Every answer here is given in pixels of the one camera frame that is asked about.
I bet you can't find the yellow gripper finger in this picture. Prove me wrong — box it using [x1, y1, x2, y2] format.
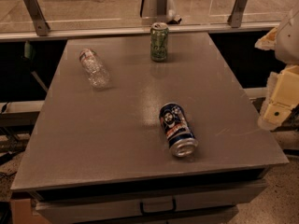
[254, 27, 278, 50]
[258, 65, 299, 131]

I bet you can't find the left metal rail bracket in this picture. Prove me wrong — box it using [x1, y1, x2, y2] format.
[23, 0, 50, 36]

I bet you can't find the green soda can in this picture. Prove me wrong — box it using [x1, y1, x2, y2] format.
[150, 22, 169, 62]

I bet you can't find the grey cabinet drawer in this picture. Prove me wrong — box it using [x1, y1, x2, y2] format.
[36, 179, 267, 224]

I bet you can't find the clear plastic water bottle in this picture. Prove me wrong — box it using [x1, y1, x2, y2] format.
[79, 49, 110, 89]

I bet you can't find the centre metal post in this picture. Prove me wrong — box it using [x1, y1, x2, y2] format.
[139, 0, 168, 19]

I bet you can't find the metal rail bracket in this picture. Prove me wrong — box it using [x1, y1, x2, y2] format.
[23, 0, 50, 36]
[228, 0, 248, 28]

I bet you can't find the blue printed soda can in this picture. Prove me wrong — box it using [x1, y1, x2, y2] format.
[159, 103, 198, 158]

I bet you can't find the horizontal metal rail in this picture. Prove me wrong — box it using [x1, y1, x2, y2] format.
[0, 21, 279, 42]

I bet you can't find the right metal rail bracket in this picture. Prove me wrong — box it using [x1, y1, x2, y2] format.
[228, 0, 248, 28]

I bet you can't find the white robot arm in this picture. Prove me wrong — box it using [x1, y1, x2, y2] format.
[255, 5, 299, 131]

